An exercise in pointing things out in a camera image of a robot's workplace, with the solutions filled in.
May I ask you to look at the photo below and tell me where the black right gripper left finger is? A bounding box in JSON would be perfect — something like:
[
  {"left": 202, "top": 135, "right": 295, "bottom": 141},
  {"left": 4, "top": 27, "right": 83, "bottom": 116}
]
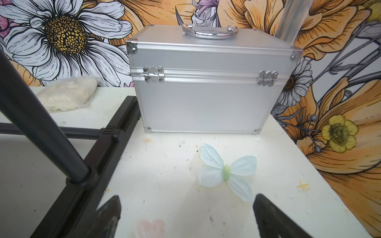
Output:
[{"left": 81, "top": 195, "right": 122, "bottom": 238}]

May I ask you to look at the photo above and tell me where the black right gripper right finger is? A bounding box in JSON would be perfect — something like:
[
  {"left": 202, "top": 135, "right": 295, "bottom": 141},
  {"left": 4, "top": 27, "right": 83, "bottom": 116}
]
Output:
[{"left": 253, "top": 194, "right": 311, "bottom": 238}]

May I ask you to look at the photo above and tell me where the black clothes rack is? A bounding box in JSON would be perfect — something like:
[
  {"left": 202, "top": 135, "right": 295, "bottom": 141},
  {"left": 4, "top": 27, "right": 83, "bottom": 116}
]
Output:
[{"left": 1, "top": 54, "right": 140, "bottom": 238}]

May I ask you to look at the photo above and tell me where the floral table mat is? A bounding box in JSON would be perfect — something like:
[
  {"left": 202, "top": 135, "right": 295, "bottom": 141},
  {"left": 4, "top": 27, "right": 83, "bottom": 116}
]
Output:
[{"left": 130, "top": 142, "right": 260, "bottom": 238}]

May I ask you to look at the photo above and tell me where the clear plastic bag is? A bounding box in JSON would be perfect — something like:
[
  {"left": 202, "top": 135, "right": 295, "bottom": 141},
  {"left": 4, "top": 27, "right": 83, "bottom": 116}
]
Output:
[{"left": 36, "top": 76, "right": 99, "bottom": 114}]

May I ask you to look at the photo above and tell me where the silver aluminium case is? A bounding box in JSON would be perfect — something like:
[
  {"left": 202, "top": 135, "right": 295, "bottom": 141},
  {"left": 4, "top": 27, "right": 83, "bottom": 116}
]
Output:
[{"left": 126, "top": 24, "right": 303, "bottom": 134}]

